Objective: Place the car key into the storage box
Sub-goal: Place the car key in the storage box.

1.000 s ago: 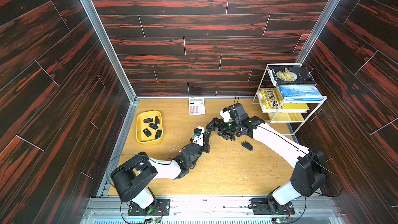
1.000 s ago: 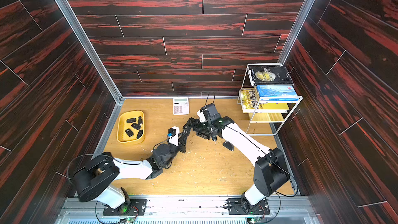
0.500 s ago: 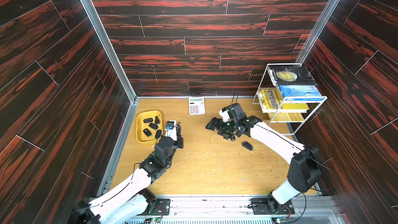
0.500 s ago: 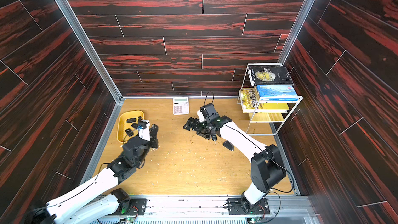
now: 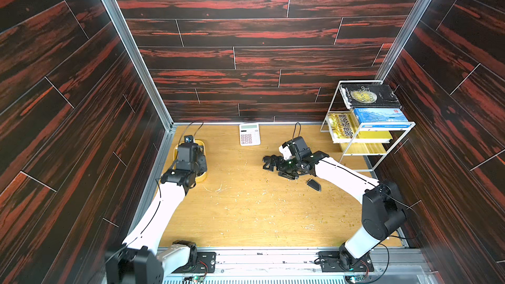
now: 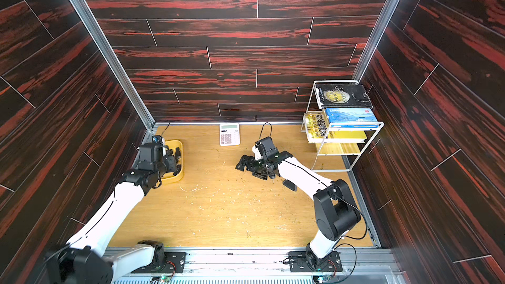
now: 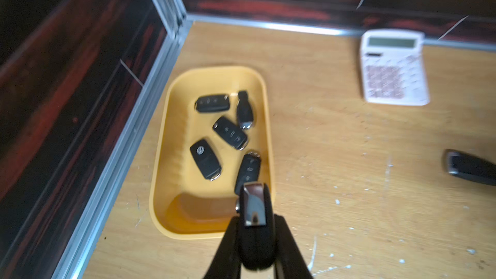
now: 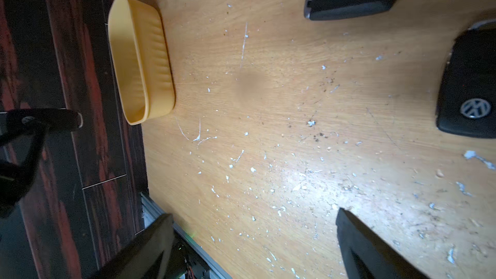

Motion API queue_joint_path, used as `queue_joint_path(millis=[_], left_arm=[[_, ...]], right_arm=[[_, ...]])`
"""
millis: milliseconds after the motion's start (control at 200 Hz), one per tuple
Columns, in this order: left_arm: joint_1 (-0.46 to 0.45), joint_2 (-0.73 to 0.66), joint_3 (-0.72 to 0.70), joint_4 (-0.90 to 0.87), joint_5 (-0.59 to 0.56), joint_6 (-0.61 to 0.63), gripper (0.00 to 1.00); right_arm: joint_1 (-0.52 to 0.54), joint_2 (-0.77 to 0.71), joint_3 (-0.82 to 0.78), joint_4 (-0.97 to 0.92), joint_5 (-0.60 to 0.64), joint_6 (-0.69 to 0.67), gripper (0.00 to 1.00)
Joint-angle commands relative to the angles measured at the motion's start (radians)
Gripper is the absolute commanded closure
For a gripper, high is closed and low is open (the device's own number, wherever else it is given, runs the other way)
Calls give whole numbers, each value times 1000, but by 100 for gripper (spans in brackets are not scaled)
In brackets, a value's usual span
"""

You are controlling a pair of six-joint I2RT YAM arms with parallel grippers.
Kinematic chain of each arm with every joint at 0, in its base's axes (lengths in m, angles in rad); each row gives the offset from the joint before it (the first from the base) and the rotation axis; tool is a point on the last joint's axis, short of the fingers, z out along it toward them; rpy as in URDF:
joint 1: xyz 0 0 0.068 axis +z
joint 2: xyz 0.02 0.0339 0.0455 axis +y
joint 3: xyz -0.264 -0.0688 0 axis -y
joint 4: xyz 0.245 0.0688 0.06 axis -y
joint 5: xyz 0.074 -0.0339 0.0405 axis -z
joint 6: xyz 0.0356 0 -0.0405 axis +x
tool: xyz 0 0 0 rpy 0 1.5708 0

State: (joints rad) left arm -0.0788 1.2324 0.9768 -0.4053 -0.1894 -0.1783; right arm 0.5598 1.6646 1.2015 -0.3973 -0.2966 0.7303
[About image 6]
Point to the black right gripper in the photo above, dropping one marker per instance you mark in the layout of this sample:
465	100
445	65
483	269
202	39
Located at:
253	164

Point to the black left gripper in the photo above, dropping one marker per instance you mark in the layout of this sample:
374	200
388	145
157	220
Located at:
171	159

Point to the black car key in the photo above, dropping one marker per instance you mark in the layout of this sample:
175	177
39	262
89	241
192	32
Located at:
290	185

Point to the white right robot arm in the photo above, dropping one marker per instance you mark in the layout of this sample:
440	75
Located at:
335	209

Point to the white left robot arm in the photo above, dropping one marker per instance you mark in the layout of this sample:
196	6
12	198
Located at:
82	259

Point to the yellow plastic storage box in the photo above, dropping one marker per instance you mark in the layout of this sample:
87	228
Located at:
177	149

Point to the white calculator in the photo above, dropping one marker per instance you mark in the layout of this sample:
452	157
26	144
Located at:
229	134

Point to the yellow book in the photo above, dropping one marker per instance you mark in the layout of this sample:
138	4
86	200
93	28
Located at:
316	131

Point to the blue book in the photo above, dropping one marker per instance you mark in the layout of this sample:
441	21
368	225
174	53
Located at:
350	119

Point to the white metal shelf rack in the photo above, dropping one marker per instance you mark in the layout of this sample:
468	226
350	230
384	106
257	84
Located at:
337	157

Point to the black book gold emblem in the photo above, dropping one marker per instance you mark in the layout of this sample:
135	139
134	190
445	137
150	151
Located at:
347	96

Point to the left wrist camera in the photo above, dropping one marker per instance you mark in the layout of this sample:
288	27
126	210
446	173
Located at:
158	139

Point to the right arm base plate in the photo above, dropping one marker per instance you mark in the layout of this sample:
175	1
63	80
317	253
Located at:
304	261

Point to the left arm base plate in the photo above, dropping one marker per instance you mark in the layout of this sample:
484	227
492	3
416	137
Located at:
172	263

